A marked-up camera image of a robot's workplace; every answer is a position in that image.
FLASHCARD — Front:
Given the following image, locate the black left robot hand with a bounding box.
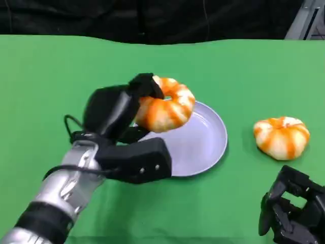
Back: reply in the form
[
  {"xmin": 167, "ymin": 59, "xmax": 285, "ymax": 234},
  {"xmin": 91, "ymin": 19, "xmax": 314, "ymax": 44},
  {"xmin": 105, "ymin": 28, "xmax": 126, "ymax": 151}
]
[{"xmin": 83, "ymin": 73, "xmax": 165, "ymax": 144}]

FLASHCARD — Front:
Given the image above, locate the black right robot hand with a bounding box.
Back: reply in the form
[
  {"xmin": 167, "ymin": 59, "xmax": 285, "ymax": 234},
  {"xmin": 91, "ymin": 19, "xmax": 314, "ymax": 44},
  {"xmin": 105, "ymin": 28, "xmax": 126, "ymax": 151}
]
[{"xmin": 258, "ymin": 165, "xmax": 325, "ymax": 244}]

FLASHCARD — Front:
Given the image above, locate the orange and white bread roll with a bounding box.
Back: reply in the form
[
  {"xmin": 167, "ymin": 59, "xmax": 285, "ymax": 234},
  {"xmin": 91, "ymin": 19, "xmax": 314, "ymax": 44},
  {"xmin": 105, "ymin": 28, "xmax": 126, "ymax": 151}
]
[
  {"xmin": 134, "ymin": 75, "xmax": 196, "ymax": 133},
  {"xmin": 253, "ymin": 116, "xmax": 311, "ymax": 161}
]

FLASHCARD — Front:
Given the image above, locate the lilac plate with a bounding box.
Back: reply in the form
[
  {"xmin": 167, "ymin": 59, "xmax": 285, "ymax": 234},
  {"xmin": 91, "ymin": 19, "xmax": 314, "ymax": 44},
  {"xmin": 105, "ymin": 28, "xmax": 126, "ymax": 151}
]
[{"xmin": 129, "ymin": 101, "xmax": 229, "ymax": 178}]

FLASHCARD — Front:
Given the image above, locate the black backdrop curtain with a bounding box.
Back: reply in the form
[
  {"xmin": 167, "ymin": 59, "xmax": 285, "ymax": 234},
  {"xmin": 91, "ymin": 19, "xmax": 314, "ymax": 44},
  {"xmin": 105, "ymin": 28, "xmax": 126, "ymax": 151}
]
[{"xmin": 0, "ymin": 0, "xmax": 305, "ymax": 46}]

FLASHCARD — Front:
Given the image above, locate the green cloth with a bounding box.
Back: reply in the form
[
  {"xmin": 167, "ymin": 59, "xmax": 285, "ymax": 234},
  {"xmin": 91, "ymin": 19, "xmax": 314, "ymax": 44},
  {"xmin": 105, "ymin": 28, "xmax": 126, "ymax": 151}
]
[{"xmin": 0, "ymin": 34, "xmax": 325, "ymax": 244}]

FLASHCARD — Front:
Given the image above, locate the black cable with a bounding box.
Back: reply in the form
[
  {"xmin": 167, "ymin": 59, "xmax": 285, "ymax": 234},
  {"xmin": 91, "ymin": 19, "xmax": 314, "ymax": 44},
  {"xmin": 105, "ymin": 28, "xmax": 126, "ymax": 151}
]
[{"xmin": 42, "ymin": 114, "xmax": 122, "ymax": 181}]

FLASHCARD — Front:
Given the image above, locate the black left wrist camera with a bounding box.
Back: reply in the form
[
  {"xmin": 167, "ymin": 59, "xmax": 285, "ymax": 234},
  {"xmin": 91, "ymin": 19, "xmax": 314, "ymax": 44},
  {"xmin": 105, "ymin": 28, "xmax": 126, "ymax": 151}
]
[{"xmin": 95, "ymin": 137, "xmax": 172, "ymax": 185}]

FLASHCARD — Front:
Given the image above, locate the grey metal frame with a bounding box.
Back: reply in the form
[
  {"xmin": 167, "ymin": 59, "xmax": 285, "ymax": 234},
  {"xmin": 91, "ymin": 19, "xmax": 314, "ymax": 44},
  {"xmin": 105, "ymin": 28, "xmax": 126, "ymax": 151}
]
[{"xmin": 284, "ymin": 0, "xmax": 325, "ymax": 41}]

